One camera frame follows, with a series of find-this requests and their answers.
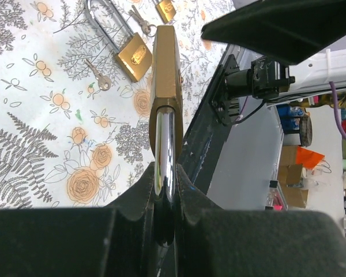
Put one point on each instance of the large brass padlock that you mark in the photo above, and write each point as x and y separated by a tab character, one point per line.
165	128

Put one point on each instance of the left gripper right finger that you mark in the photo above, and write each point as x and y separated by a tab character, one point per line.
211	241

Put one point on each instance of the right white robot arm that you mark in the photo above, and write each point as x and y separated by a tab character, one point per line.
274	83

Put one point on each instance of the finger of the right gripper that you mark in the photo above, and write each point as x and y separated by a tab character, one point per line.
287	31

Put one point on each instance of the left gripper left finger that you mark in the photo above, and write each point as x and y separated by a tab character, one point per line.
116	240

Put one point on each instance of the brass padlock long shackle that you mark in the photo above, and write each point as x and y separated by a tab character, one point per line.
134	56

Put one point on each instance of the background clutter shelf items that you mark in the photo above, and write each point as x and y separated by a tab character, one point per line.
312	173

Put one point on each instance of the small silver key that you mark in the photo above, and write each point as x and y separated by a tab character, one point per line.
104	82
146	27

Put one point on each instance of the floral table mat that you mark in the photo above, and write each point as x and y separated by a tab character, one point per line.
63	141

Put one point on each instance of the small brass padlock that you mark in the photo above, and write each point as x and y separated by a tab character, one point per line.
165	9

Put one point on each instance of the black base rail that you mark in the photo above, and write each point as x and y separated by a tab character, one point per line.
206	135

